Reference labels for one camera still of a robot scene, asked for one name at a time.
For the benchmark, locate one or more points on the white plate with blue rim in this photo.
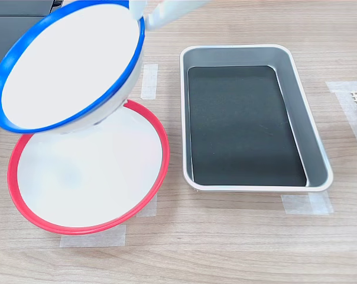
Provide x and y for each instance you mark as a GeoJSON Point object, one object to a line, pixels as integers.
{"type": "Point", "coordinates": [69, 68]}

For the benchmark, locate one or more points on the translucent tape strip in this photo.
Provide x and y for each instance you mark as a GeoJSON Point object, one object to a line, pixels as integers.
{"type": "Point", "coordinates": [90, 241]}
{"type": "Point", "coordinates": [149, 83]}
{"type": "Point", "coordinates": [308, 204]}
{"type": "Point", "coordinates": [149, 207]}

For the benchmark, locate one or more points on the black glossy device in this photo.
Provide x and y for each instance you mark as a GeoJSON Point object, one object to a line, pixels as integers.
{"type": "Point", "coordinates": [7, 32]}

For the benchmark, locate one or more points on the black mat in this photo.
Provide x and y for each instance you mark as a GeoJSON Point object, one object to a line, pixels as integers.
{"type": "Point", "coordinates": [240, 127]}

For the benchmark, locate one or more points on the steel tray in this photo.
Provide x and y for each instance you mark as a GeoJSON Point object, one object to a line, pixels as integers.
{"type": "Point", "coordinates": [308, 118]}

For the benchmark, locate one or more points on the white plate with red rim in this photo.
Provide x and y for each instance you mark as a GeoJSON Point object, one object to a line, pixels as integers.
{"type": "Point", "coordinates": [90, 183]}

